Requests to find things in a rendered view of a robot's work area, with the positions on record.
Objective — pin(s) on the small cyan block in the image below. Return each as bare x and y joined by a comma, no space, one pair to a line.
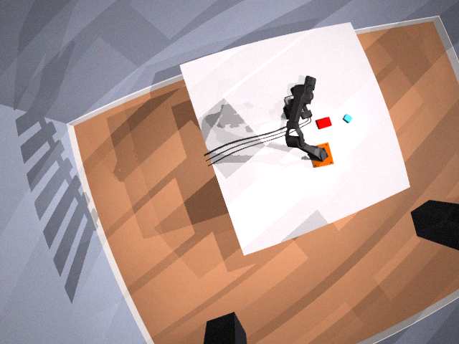
347,118

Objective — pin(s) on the red rectangular block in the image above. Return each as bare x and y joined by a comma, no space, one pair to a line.
323,123

